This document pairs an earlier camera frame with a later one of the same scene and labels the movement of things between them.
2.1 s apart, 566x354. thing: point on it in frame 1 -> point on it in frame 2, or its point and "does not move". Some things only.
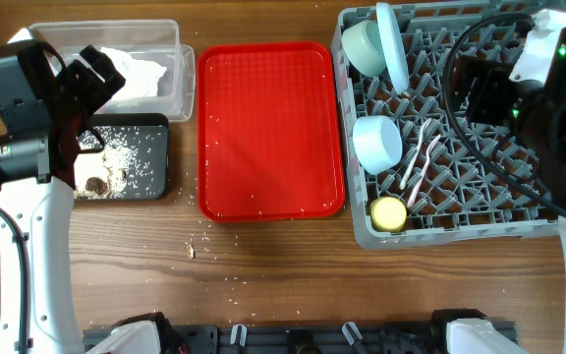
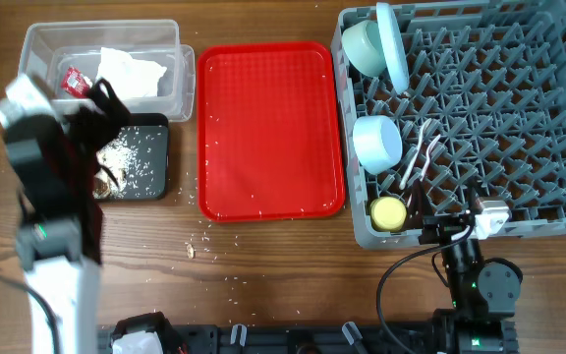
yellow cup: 387,214 does not move
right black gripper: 482,91 -> 442,232
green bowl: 363,46 does not move
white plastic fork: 418,186 does not move
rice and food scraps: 124,166 does not move
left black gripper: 77,73 -> 105,124
